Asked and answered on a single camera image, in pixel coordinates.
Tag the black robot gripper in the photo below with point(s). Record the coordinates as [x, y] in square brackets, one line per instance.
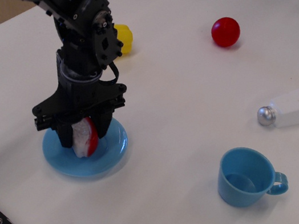
[73, 101]

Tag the white salt shaker silver cap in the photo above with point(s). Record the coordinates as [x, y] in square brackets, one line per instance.
[282, 111]

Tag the blue plastic cup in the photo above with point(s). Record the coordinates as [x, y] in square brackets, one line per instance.
[245, 175]

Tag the red and white toy sushi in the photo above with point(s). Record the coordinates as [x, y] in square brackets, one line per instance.
[84, 138]

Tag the blue plastic plate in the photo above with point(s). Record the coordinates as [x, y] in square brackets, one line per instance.
[110, 151]

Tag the yellow toy bell pepper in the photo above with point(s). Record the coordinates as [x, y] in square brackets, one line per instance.
[124, 39]

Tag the red plastic ball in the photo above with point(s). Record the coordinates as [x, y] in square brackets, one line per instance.
[225, 32]

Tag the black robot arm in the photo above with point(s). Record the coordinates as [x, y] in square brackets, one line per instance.
[90, 44]

